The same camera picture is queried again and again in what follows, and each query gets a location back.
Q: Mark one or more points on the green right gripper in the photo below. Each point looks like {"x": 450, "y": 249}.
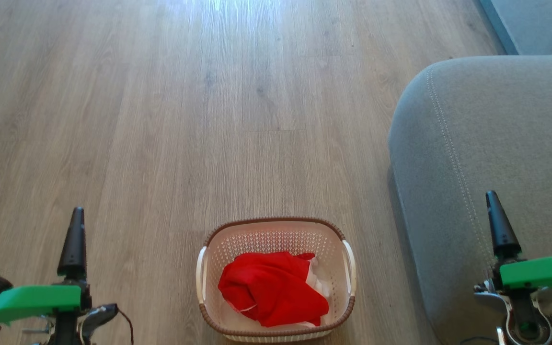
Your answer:
{"x": 544, "y": 273}

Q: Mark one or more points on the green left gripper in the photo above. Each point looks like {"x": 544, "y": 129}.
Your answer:
{"x": 31, "y": 299}

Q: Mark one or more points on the plain red garment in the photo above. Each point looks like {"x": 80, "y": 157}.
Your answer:
{"x": 266, "y": 287}

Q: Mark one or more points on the grey fabric sofa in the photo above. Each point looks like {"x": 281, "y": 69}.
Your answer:
{"x": 487, "y": 134}

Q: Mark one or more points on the cream laundry basket brown rim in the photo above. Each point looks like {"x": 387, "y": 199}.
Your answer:
{"x": 276, "y": 237}

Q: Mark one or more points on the grey upholstered ottoman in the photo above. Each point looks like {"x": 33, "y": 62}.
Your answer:
{"x": 539, "y": 24}

